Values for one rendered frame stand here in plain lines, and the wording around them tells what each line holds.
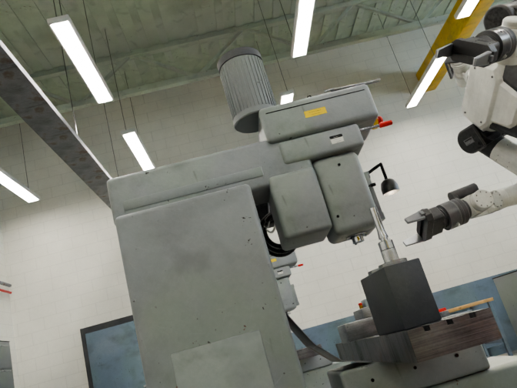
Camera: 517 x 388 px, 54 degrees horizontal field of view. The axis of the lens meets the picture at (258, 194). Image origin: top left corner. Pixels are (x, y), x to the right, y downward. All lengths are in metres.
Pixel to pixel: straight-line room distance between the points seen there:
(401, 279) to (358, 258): 7.22
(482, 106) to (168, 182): 1.16
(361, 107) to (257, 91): 0.43
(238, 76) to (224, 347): 1.10
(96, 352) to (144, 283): 7.02
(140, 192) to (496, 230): 8.18
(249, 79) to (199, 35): 6.75
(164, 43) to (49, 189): 3.27
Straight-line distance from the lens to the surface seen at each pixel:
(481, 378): 1.94
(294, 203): 1.92
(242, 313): 1.73
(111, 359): 8.70
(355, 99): 2.11
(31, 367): 9.18
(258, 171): 1.97
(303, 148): 2.00
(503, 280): 6.61
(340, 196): 1.97
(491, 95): 1.81
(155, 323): 1.76
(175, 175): 1.99
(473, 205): 1.74
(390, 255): 1.60
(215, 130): 9.38
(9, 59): 4.44
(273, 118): 2.04
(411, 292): 1.56
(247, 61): 2.21
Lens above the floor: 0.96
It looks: 17 degrees up
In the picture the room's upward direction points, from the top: 16 degrees counter-clockwise
